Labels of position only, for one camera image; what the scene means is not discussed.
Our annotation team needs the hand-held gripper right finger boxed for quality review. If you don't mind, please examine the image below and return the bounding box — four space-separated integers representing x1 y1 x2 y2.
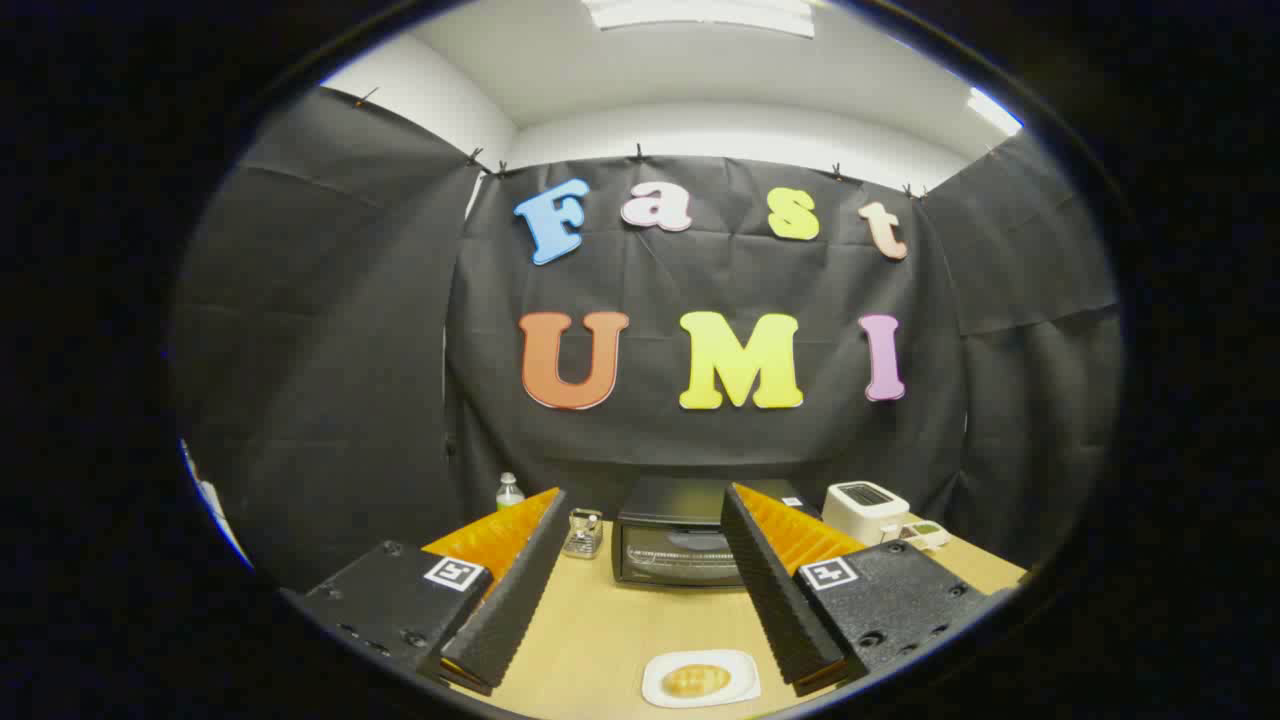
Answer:
720 484 1011 698

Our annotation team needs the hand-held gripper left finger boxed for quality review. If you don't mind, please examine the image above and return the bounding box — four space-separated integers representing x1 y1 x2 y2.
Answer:
283 487 569 698

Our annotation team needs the black toaster oven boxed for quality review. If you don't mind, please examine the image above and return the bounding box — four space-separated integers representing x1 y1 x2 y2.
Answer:
612 476 823 589

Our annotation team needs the golden bread roll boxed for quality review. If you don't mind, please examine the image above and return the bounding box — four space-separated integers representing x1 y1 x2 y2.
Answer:
662 663 732 698

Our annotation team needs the white slot toaster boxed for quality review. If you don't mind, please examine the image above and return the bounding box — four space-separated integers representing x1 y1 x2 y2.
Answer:
822 481 911 547

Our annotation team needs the white rectangular plate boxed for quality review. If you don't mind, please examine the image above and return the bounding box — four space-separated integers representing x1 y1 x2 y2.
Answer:
641 649 762 709

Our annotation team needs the small ceiling light panel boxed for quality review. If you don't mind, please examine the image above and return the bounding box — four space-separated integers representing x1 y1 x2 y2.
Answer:
966 87 1023 136

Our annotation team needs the long ceiling light panel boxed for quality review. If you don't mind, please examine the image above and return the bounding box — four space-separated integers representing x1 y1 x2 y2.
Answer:
582 0 816 39

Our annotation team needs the metal wire basket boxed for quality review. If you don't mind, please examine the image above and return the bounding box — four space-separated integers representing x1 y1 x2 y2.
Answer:
562 508 605 559

